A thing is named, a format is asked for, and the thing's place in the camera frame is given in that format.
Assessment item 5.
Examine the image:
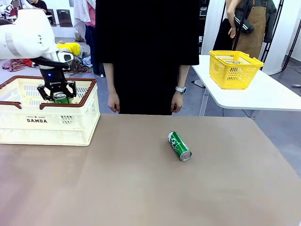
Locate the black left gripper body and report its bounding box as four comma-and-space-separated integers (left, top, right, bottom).
39, 67, 69, 94

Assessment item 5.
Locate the green drink can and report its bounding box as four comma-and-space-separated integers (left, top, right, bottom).
53, 92, 69, 104
167, 131, 192, 162

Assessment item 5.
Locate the person's left forearm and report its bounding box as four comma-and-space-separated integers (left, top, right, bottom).
175, 65, 190, 88

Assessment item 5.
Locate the person's right forearm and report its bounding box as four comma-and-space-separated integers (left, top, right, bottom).
103, 63, 118, 94

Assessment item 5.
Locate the yellow plastic shopping basket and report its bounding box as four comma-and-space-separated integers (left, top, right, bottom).
208, 50, 264, 90

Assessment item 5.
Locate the person's right hand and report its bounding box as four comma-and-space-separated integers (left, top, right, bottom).
107, 91, 120, 113

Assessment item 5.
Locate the person's left hand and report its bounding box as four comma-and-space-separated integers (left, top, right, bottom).
171, 94, 183, 113

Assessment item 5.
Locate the striped and blue clothes pile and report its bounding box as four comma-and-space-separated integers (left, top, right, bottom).
68, 53, 94, 73

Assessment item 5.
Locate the yellow cloth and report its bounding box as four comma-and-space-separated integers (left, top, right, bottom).
57, 42, 82, 57

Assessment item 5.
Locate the cream crate with brown rim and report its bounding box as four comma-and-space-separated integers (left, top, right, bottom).
0, 75, 101, 146

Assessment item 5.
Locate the red and grey clothes pile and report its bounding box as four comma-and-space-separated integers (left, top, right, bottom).
1, 58, 33, 73

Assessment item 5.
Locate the hanging striped white shirt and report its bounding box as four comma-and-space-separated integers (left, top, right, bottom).
73, 0, 91, 36

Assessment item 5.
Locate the seated person in black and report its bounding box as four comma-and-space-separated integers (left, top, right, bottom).
31, 0, 49, 14

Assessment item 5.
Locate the hanging pink garment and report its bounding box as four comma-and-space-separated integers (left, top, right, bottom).
85, 0, 96, 28

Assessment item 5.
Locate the person's black shirt torso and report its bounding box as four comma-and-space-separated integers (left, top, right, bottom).
95, 0, 200, 116

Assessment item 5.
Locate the white curtain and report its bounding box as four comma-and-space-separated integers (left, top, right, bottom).
204, 0, 228, 56
268, 0, 291, 76

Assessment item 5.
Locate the white side table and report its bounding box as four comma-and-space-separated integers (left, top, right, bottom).
191, 55, 301, 117

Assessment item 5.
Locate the person in brown apron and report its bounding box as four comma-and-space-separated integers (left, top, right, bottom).
225, 0, 278, 59

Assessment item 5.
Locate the black metal stand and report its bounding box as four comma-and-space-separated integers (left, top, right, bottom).
260, 0, 284, 69
281, 0, 301, 71

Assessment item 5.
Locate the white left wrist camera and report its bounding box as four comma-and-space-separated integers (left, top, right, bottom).
57, 50, 75, 64

